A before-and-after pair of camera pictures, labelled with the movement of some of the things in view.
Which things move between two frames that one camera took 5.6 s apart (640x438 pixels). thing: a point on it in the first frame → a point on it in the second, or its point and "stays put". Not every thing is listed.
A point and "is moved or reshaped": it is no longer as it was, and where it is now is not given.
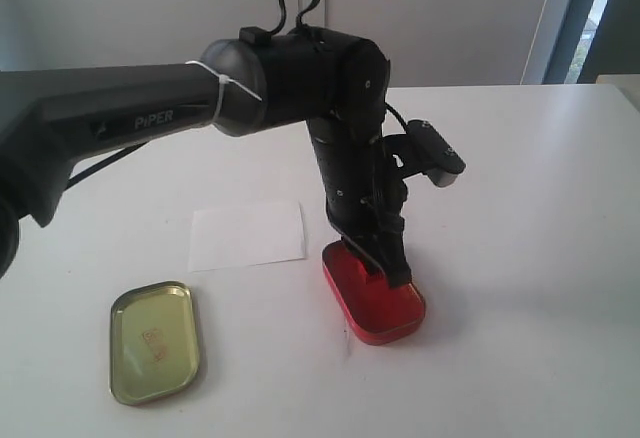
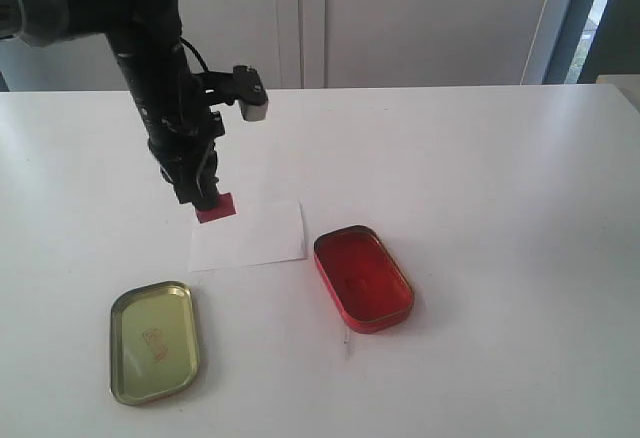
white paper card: [246, 236] stays put
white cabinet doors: [438, 22] stays put
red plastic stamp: [377, 280] → [225, 207]
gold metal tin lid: [154, 343] stays put
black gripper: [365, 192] → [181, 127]
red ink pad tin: [377, 311] is moved or reshaped
